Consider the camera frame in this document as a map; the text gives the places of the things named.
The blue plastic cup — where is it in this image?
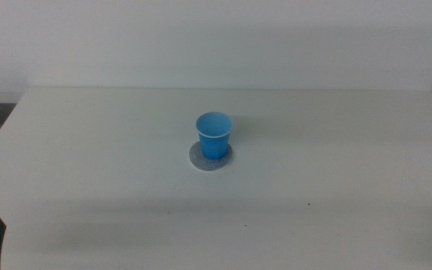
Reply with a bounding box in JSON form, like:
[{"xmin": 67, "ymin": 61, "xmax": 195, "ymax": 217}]
[{"xmin": 195, "ymin": 111, "xmax": 235, "ymax": 161}]

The round grey cup mat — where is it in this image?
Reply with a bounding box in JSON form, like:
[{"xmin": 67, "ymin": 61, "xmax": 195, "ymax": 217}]
[{"xmin": 188, "ymin": 141, "xmax": 234, "ymax": 173}]

